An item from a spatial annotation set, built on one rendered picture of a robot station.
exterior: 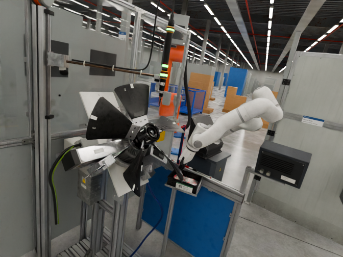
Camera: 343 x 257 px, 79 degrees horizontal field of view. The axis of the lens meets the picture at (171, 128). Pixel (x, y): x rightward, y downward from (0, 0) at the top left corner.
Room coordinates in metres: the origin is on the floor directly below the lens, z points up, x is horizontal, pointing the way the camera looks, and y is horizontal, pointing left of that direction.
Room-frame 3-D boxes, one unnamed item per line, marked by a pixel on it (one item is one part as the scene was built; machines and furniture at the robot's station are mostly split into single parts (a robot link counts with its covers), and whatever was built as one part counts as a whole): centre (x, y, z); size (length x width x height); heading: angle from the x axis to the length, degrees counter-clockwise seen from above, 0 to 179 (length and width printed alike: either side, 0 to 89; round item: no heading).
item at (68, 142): (1.44, 0.68, 0.92); 0.17 x 0.16 x 0.11; 56
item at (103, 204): (1.28, 0.35, 0.56); 0.19 x 0.04 x 0.04; 56
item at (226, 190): (1.52, -0.19, 0.82); 0.90 x 0.04 x 0.08; 56
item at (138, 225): (1.76, 0.17, 0.39); 0.04 x 0.04 x 0.78; 56
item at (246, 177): (1.28, -0.54, 0.96); 0.03 x 0.03 x 0.20; 56
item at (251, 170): (1.22, -0.63, 1.04); 0.24 x 0.03 x 0.03; 56
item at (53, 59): (1.26, 0.72, 1.53); 0.10 x 0.07 x 0.09; 91
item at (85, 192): (1.27, 0.50, 0.73); 0.15 x 0.09 x 0.22; 56
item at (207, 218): (1.52, -0.19, 0.45); 0.82 x 0.02 x 0.66; 56
